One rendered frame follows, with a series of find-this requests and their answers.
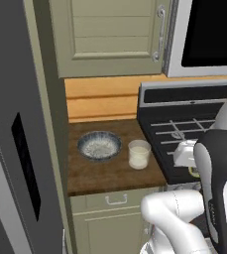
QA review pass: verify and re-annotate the green drawer front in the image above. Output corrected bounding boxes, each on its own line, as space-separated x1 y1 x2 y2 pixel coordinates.
69 187 163 216

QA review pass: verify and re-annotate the black hob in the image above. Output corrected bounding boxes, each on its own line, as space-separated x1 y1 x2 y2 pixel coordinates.
137 78 227 186

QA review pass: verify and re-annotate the green cupboard door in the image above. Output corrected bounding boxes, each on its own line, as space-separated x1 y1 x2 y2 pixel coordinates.
48 0 172 79
71 211 155 254

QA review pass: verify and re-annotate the green lower cupboard door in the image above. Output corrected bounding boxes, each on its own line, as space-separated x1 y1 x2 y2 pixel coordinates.
71 211 155 254

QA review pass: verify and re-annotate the grey fridge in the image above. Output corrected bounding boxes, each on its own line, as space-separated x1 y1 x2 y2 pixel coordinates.
0 0 67 254

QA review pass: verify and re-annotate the silver drawer handle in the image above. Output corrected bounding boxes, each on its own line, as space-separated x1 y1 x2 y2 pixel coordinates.
104 193 129 206

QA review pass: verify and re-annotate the silver microwave oven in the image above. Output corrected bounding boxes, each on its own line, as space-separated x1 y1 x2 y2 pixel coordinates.
163 0 227 78

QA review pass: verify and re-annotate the green upper cupboard door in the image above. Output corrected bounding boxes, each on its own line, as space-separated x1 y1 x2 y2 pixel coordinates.
48 0 172 79

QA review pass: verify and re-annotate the glass of lemonade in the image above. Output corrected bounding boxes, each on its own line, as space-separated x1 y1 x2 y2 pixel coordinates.
127 139 153 171

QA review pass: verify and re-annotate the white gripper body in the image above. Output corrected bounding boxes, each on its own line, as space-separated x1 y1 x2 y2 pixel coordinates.
172 139 199 168

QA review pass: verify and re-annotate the blue rimmed ice bowl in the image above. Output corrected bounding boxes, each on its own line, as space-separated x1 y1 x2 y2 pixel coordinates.
76 130 123 163

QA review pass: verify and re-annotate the silver cupboard handle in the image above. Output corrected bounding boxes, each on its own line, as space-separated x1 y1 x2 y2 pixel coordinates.
152 5 167 63

